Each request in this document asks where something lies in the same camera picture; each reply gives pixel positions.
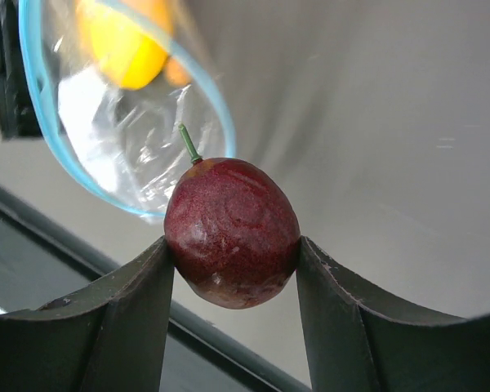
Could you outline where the small tan fake mushroom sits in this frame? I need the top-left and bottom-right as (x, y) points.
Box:
(163, 57), (191, 88)

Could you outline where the yellow fake lemon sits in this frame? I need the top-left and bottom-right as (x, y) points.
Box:
(75, 1), (168, 90)

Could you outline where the clear zip top bag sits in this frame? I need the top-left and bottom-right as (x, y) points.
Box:
(18, 1), (236, 222)

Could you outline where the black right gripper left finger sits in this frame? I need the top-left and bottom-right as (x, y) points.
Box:
(0, 239), (174, 391)

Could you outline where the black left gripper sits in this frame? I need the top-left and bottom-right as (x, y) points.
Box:
(0, 1), (41, 140)

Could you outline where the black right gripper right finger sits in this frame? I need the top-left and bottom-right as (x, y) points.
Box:
(296, 237), (490, 391)

